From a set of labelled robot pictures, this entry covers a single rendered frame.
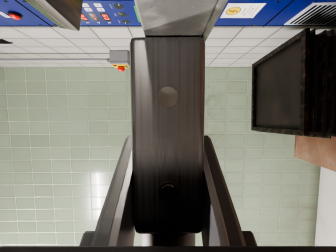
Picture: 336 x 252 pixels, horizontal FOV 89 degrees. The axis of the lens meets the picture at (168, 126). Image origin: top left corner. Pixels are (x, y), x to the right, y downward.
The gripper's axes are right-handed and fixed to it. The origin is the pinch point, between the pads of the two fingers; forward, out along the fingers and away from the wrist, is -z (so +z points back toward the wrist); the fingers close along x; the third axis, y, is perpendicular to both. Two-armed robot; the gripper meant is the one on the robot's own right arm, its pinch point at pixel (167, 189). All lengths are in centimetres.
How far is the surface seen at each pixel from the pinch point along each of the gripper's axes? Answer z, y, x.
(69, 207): -58, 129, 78
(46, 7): -30.8, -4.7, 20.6
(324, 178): -70, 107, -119
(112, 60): -89, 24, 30
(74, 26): -36.1, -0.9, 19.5
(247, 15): -58, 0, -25
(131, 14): -57, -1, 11
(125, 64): -88, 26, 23
